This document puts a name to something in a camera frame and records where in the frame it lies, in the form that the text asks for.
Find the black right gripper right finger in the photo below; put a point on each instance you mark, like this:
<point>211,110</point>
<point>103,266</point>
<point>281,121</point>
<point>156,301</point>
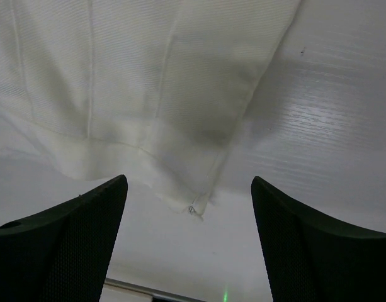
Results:
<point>311,256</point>

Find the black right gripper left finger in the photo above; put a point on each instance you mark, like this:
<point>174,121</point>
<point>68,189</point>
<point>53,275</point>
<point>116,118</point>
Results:
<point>63,253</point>

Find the white pleated skirt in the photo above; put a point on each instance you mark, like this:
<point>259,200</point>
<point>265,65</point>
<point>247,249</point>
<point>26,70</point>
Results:
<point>152,89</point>

